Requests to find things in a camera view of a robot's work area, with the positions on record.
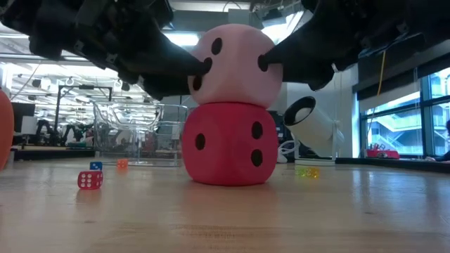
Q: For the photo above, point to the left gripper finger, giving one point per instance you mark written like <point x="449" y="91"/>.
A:
<point x="165" y="88"/>
<point x="161" y="58"/>

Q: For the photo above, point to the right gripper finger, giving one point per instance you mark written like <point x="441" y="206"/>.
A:
<point x="306" y="49"/>
<point x="313" y="75"/>

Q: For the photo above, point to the large pink foam die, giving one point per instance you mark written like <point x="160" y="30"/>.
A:
<point x="239" y="81"/>

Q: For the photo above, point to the large red foam die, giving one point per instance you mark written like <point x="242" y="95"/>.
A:
<point x="225" y="154"/>

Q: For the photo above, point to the small yellow die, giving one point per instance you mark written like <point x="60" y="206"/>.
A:
<point x="309" y="172"/>

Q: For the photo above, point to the small red die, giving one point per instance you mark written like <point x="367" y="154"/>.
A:
<point x="90" y="180"/>

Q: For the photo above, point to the large orange foam die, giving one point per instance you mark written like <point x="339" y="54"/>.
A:
<point x="5" y="130"/>

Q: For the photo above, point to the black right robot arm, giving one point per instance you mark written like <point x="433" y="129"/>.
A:
<point x="422" y="17"/>

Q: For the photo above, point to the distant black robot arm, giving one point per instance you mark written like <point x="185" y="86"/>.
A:
<point x="44" y="130"/>
<point x="72" y="133"/>

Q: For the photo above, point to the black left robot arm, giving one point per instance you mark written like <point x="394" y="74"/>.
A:
<point x="42" y="31"/>

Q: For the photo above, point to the clear plastic bin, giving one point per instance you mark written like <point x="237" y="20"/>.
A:
<point x="133" y="116"/>

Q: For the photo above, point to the small orange die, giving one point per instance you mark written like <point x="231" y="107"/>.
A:
<point x="122" y="163"/>

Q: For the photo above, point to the small blue die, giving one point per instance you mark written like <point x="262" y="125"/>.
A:
<point x="96" y="166"/>

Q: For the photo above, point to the red tray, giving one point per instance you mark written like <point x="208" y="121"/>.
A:
<point x="383" y="154"/>

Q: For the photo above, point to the black monitor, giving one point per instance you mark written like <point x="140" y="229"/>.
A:
<point x="21" y="112"/>

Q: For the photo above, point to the black metal stand frame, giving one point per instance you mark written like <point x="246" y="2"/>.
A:
<point x="84" y="87"/>

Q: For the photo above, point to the black aluminium table frame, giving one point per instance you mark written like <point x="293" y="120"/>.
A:
<point x="52" y="154"/>

